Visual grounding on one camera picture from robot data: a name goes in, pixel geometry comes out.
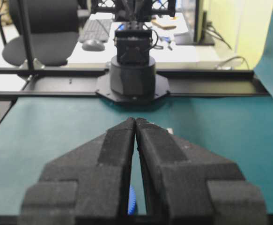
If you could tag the black keyboard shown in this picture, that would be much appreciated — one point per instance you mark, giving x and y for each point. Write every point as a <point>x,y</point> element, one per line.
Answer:
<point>98,29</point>

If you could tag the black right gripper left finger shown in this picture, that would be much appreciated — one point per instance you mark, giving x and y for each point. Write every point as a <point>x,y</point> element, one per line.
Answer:
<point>91,181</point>

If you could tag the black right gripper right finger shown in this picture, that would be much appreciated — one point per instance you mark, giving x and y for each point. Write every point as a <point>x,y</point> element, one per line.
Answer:
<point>195,185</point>

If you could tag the black vertical frame post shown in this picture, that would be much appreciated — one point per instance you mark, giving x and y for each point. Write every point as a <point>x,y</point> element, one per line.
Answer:
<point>26,32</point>

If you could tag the small blue gear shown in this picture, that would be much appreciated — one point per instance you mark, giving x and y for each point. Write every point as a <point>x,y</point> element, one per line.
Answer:
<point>132,201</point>

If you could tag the grey computer mouse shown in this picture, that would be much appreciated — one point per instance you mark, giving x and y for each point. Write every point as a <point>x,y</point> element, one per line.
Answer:
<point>93,45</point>

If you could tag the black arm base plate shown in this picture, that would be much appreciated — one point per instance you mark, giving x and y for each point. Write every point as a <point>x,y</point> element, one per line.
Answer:
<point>104,88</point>

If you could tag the black aluminium frame rail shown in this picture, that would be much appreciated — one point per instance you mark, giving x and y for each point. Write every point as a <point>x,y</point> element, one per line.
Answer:
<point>81,82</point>

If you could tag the black office chair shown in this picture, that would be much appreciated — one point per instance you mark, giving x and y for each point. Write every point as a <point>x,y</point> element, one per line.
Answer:
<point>54,29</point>

